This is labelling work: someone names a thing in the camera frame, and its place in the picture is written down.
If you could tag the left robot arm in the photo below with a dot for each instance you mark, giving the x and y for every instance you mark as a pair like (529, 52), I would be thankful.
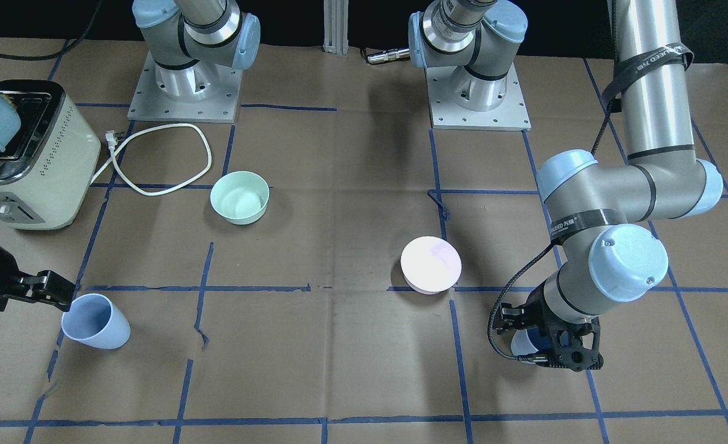
(467, 50)

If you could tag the pink bowl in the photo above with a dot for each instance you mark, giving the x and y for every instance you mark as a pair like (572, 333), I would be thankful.
(430, 265)

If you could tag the aluminium frame post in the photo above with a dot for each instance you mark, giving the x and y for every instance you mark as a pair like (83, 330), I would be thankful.
(335, 21)

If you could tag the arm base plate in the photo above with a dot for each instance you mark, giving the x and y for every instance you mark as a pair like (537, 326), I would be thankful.
(461, 102)
(203, 93)

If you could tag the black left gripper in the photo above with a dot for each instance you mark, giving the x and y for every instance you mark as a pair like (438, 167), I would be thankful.
(537, 314)

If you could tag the mint green bowl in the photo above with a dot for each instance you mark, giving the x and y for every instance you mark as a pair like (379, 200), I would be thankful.
(241, 197)

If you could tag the blue cup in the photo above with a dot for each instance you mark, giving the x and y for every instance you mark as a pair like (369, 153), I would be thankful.
(528, 341)
(94, 320)

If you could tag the cream toaster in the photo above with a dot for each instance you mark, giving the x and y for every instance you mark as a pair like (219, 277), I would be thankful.
(48, 155)

